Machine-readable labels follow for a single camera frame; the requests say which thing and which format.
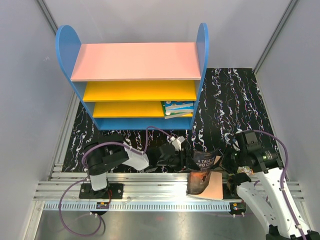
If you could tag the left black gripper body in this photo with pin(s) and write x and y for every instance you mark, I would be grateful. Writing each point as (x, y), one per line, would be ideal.
(176, 161)

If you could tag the aluminium rail frame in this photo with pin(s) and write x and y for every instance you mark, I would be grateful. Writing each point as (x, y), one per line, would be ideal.
(162, 184)

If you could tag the colourful wooden bookshelf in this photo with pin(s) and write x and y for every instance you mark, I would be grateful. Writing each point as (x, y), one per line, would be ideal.
(123, 86)

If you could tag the green coin book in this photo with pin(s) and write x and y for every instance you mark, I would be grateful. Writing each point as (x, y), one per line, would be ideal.
(175, 115)

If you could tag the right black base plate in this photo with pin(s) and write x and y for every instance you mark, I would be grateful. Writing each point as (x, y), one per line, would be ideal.
(231, 185)

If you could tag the right small circuit board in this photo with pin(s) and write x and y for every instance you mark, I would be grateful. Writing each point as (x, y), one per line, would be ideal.
(239, 207)

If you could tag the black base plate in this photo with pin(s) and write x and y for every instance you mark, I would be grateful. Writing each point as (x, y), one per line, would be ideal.
(231, 185)
(113, 191)

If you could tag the small circuit board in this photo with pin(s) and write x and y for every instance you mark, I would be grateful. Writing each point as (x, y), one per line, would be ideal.
(103, 205)
(239, 207)

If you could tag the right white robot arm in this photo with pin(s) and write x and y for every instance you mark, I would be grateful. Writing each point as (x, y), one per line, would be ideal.
(258, 177)

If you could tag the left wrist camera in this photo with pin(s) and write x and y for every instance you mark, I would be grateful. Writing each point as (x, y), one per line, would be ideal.
(177, 142)

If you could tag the black marble pattern mat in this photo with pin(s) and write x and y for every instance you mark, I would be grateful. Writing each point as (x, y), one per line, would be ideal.
(230, 101)

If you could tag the dark tale of two cities book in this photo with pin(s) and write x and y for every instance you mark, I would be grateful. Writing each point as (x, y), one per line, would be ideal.
(207, 183)

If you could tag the green 65-storey treehouse book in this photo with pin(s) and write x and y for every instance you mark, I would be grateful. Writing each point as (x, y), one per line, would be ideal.
(245, 169)

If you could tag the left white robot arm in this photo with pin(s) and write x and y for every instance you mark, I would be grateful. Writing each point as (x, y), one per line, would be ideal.
(102, 156)

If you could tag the left small circuit board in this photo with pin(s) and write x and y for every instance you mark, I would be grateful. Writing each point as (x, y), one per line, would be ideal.
(103, 205)

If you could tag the slotted white cable duct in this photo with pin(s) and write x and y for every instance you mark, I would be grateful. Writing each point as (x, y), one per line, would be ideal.
(140, 206)

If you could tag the blue 130-storey treehouse book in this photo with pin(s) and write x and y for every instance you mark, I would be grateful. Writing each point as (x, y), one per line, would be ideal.
(170, 105)

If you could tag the blue 26-storey treehouse book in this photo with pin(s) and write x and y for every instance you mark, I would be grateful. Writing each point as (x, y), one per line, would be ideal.
(179, 110)

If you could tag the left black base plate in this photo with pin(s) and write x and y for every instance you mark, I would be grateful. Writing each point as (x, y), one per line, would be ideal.
(113, 191)

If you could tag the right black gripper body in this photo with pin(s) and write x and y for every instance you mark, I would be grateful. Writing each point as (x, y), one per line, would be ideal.
(232, 159)

